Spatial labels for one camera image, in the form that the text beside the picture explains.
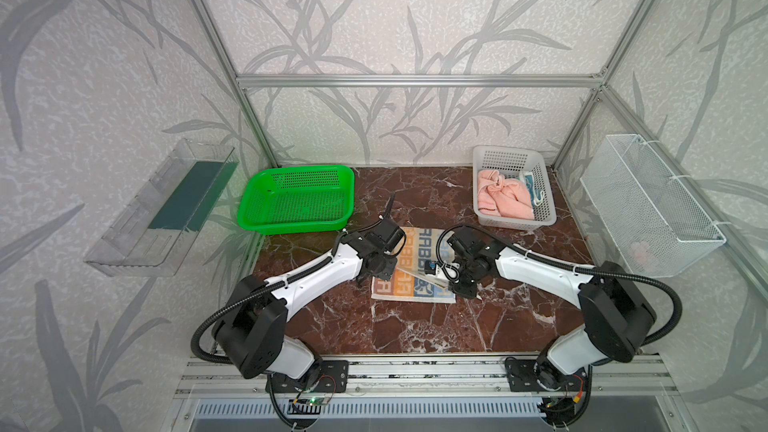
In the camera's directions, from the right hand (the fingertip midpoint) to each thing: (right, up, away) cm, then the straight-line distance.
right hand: (452, 273), depth 88 cm
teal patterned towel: (+32, +23, +14) cm, 42 cm away
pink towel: (+21, +22, +14) cm, 34 cm away
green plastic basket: (-55, +22, +24) cm, 64 cm away
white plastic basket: (+28, +37, +28) cm, 54 cm away
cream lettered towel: (-9, +4, -11) cm, 15 cm away
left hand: (-20, +5, -2) cm, 20 cm away
